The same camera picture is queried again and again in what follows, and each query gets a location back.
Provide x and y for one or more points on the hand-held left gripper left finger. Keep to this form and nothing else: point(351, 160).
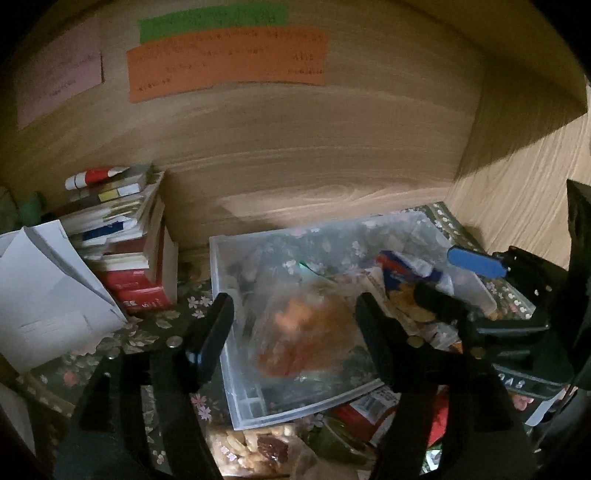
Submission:
point(213, 330)

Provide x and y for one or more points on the blue snack packet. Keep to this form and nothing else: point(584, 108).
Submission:
point(398, 276)

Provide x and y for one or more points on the clear bag of orange snacks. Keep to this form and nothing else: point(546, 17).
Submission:
point(300, 323)

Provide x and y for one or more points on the green paper sheet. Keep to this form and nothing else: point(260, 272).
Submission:
point(207, 23)

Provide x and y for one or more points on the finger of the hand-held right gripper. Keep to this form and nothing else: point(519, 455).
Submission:
point(475, 261)
point(438, 301)

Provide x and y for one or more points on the red and white small box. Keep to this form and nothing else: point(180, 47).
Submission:
point(94, 177)

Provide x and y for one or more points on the green snack packet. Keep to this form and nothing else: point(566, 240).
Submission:
point(341, 441)

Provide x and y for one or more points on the white folded paper sheets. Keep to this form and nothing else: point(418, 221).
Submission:
point(44, 295)

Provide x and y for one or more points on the stack of books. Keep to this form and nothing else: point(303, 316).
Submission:
point(134, 258)

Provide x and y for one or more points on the dark floral tablecloth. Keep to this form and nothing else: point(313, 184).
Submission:
point(152, 330)

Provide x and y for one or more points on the orange paper sheet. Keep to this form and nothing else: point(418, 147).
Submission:
point(221, 64)

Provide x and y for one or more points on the pink paper sheet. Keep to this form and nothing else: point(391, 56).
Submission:
point(55, 78)

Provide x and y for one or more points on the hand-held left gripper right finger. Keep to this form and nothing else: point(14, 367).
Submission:
point(372, 324)

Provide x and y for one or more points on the clear bag of mixed nuts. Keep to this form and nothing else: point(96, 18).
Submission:
point(249, 450)

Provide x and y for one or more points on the red and white snack packet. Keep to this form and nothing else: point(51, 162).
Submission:
point(369, 408)

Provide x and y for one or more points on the clear plastic storage bin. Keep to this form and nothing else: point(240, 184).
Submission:
point(240, 277)

